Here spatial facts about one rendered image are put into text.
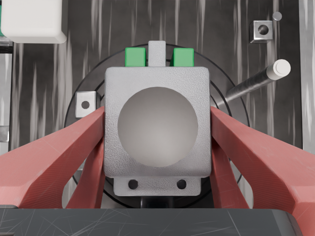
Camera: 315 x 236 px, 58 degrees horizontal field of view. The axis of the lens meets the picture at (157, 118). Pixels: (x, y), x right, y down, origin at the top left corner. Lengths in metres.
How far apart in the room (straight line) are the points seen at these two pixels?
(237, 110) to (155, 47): 0.09
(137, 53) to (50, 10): 0.10
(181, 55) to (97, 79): 0.08
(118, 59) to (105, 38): 0.03
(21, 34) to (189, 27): 0.13
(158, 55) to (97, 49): 0.09
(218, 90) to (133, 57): 0.08
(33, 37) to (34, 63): 0.02
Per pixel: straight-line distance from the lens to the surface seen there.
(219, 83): 0.22
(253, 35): 0.25
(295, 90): 0.26
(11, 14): 0.25
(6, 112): 0.32
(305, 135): 0.27
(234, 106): 0.22
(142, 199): 0.21
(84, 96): 0.20
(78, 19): 0.26
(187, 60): 0.17
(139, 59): 0.17
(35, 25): 0.24
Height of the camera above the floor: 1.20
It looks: 86 degrees down
